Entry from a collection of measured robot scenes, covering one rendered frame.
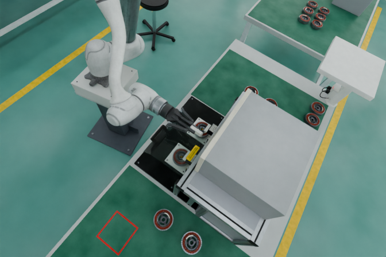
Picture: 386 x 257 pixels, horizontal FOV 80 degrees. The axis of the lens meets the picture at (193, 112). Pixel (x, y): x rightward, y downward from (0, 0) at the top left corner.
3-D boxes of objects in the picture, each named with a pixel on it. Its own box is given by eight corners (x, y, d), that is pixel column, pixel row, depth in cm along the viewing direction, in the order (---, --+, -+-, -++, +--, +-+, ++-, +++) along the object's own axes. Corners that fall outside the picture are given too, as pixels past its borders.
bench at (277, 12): (226, 64, 294) (244, 14, 229) (282, -4, 378) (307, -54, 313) (305, 111, 273) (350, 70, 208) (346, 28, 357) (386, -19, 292)
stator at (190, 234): (204, 248, 128) (205, 248, 125) (185, 258, 125) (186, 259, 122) (196, 228, 133) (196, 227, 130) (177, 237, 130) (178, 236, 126)
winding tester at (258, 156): (193, 170, 112) (199, 156, 94) (236, 108, 132) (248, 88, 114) (264, 220, 104) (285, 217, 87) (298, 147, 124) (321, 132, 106)
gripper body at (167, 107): (168, 106, 124) (182, 116, 122) (158, 118, 120) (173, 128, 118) (169, 99, 117) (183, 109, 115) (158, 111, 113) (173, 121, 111)
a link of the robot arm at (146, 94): (158, 105, 127) (143, 117, 118) (136, 90, 130) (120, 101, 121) (162, 90, 119) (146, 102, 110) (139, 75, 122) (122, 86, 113)
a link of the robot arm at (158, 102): (149, 113, 121) (158, 119, 120) (149, 104, 113) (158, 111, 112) (160, 101, 125) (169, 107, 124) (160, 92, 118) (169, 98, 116)
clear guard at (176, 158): (143, 151, 124) (142, 148, 119) (170, 120, 135) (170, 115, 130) (192, 188, 118) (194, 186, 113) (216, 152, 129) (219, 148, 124)
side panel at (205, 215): (195, 214, 136) (203, 207, 108) (197, 209, 138) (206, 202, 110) (235, 245, 131) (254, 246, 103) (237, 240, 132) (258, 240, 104)
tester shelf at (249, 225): (175, 187, 111) (176, 185, 107) (241, 94, 142) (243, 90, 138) (254, 246, 103) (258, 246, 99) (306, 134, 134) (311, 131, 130)
